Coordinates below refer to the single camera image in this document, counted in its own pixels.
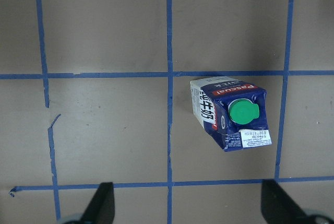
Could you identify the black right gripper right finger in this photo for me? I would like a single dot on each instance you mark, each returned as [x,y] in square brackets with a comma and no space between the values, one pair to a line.
[277,206]

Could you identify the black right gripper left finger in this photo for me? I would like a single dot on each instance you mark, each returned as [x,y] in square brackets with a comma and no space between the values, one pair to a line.
[101,208]

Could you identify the blue Pascual milk carton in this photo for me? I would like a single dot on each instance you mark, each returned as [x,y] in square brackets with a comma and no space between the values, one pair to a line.
[231,111]

